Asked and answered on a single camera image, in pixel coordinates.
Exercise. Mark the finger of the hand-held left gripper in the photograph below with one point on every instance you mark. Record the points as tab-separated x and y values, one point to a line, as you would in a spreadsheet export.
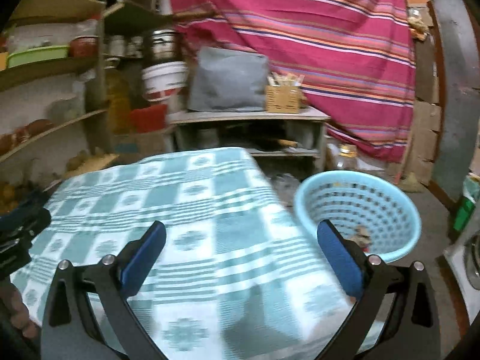
26	215

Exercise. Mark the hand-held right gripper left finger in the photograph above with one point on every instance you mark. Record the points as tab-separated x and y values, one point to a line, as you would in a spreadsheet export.
144	258

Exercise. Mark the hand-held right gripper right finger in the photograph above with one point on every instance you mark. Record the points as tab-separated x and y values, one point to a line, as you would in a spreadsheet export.
341	258

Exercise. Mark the light blue plastic basket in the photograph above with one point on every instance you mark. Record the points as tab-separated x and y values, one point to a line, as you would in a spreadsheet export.
375	202

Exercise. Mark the person's left hand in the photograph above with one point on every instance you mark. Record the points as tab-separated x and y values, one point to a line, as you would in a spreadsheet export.
18	305

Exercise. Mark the yellow mesh bag of fruit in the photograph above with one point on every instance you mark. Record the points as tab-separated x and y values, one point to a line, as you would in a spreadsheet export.
9	195

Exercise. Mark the green checked tablecloth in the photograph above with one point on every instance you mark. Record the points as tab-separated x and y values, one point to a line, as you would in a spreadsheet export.
206	213

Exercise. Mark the yellow egg tray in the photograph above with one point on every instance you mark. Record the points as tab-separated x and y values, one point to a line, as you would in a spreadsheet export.
93	163

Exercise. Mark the reddish brown tied bundle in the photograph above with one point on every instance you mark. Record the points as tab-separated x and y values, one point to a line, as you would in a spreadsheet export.
33	127

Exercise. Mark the clear plastic bags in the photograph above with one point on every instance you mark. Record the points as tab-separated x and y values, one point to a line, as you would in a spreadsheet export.
285	185

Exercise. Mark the straw broom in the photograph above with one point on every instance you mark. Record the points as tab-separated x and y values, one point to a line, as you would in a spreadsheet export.
410	183

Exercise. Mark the clear oil bottle yellow cap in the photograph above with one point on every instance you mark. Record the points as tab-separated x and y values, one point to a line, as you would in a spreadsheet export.
347	155

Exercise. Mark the clear plastic container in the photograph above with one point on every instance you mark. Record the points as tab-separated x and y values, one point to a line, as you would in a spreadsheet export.
63	108

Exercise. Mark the white metal appliance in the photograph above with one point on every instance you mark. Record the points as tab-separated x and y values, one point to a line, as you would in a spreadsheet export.
461	281

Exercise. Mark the wooden rolling pin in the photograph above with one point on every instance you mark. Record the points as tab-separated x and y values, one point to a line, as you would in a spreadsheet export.
287	143

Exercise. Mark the green box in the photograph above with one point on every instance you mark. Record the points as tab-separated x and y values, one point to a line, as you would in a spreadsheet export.
463	213

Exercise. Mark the red basin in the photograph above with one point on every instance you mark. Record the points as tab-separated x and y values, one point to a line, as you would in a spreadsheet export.
148	118

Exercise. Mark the curved wooden shelf unit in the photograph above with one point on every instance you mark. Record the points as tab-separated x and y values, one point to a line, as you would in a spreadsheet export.
45	70

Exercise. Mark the yellow oil jug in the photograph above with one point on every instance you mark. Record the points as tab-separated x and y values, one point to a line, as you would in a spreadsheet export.
118	101

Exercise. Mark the wooden cabinet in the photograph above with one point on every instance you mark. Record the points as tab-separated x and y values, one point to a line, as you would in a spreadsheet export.
307	114

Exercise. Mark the green plastic tray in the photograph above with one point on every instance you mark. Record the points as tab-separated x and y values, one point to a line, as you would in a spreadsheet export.
37	54

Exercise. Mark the yellow utensil holder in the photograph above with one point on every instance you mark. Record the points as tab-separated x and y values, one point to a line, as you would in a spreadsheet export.
283	99

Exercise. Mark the small red basket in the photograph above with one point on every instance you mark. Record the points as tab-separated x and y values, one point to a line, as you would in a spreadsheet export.
84	47

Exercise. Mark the white plastic bucket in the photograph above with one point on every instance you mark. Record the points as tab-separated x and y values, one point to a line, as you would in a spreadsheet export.
163	78

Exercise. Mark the steel pot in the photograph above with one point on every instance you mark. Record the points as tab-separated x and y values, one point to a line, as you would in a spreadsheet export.
161	47

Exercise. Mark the red striped blanket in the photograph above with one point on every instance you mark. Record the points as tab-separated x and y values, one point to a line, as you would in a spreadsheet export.
300	45

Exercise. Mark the wooden shelf board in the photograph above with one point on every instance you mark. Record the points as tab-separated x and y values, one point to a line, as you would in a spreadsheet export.
131	18

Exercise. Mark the cardboard wall panels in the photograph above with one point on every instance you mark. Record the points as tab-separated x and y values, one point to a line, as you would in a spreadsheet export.
423	120

